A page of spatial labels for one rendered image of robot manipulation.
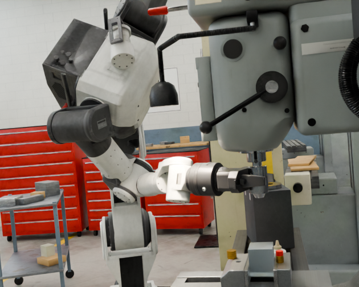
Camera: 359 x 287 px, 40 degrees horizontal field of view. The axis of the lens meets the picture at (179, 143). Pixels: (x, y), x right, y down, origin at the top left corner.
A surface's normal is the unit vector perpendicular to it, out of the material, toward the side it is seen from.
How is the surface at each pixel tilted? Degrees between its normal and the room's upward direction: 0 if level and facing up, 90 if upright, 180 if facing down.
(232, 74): 90
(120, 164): 103
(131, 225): 81
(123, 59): 148
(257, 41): 90
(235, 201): 90
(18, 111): 90
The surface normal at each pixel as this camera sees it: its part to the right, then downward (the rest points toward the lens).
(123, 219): 0.13, -0.12
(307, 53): -0.18, 0.07
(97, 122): 0.91, -0.04
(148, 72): 0.71, -0.10
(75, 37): 0.07, -0.49
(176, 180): -0.52, -0.24
